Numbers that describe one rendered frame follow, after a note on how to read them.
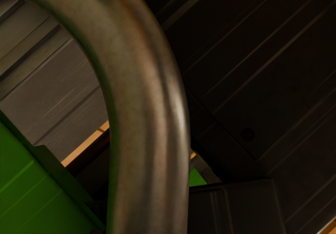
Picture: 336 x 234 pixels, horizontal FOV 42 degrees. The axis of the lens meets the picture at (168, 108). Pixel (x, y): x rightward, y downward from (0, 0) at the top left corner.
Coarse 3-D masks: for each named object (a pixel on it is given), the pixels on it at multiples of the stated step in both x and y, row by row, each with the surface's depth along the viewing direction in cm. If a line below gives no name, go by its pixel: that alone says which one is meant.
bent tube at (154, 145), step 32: (32, 0) 16; (64, 0) 15; (96, 0) 15; (128, 0) 15; (96, 32) 15; (128, 32) 15; (160, 32) 16; (96, 64) 16; (128, 64) 15; (160, 64) 15; (128, 96) 15; (160, 96) 15; (128, 128) 15; (160, 128) 15; (128, 160) 15; (160, 160) 15; (128, 192) 15; (160, 192) 15; (128, 224) 15; (160, 224) 15
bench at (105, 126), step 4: (104, 124) 96; (108, 124) 97; (100, 128) 96; (104, 128) 97; (96, 132) 96; (100, 132) 98; (92, 136) 96; (96, 136) 98; (88, 140) 96; (92, 140) 98; (84, 144) 96; (88, 144) 98; (76, 148) 95; (80, 148) 96; (84, 148) 98; (72, 152) 95; (76, 152) 97; (80, 152) 98; (68, 156) 95; (72, 156) 97; (64, 160) 95; (68, 160) 97; (64, 164) 97
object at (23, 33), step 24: (0, 0) 20; (24, 0) 20; (0, 24) 21; (24, 24) 21; (48, 24) 20; (0, 48) 20; (24, 48) 20; (48, 48) 21; (0, 72) 20; (24, 72) 20; (0, 96) 20
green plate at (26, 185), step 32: (0, 128) 18; (0, 160) 18; (32, 160) 18; (0, 192) 18; (32, 192) 18; (64, 192) 18; (0, 224) 18; (32, 224) 18; (64, 224) 18; (96, 224) 18
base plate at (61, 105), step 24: (72, 48) 60; (48, 72) 60; (72, 72) 65; (24, 96) 60; (48, 96) 65; (72, 96) 70; (96, 96) 77; (24, 120) 65; (48, 120) 71; (72, 120) 77; (96, 120) 85; (48, 144) 78; (72, 144) 86
